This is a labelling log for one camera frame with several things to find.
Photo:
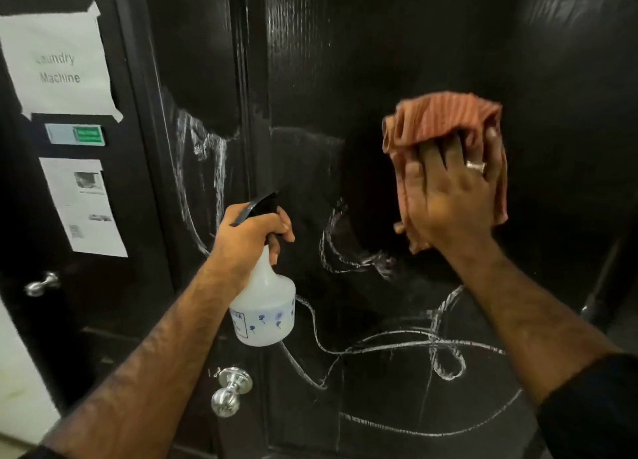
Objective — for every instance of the person's right hand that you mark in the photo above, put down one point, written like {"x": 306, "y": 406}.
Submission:
{"x": 448, "y": 204}

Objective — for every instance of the person's left hand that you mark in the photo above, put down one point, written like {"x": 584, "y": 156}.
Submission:
{"x": 244, "y": 244}

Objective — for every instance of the white spray bottle black trigger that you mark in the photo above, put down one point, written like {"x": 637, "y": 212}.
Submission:
{"x": 264, "y": 319}

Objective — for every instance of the orange checked cloth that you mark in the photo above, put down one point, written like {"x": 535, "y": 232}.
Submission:
{"x": 438, "y": 115}

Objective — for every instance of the black wooden door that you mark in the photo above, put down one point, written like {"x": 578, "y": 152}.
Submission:
{"x": 374, "y": 50}

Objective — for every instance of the person's right forearm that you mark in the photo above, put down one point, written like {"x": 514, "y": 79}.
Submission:
{"x": 523, "y": 319}

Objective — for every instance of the person's left forearm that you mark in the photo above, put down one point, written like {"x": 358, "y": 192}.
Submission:
{"x": 149, "y": 374}

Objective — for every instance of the black laundry room door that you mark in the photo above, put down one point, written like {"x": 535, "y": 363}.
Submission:
{"x": 99, "y": 299}

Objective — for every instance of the printed paper notice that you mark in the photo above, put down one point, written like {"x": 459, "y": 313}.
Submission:
{"x": 89, "y": 237}

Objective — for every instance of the white taped paper sign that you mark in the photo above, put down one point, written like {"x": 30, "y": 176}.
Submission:
{"x": 75, "y": 95}

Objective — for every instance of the black right sleeve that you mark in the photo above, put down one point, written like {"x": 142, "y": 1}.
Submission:
{"x": 593, "y": 414}

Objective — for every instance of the black sleeve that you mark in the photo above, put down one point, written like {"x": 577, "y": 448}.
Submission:
{"x": 593, "y": 414}
{"x": 40, "y": 453}

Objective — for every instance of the black left sleeve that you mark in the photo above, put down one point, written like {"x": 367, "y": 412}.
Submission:
{"x": 40, "y": 453}

